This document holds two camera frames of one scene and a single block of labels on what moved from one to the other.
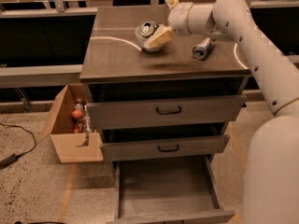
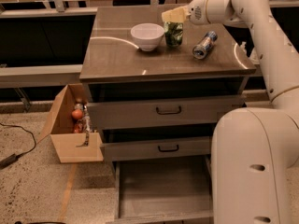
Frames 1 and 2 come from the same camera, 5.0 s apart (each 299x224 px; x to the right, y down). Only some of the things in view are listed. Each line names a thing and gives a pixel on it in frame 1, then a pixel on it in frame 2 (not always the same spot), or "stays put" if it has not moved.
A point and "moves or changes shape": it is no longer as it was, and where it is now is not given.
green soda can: (148, 27) moves or changes shape
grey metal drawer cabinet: (164, 103) stays put
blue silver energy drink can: (201, 49) stays put
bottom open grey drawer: (167, 190) stays put
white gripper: (178, 19) to (196, 11)
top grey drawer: (165, 112) stays put
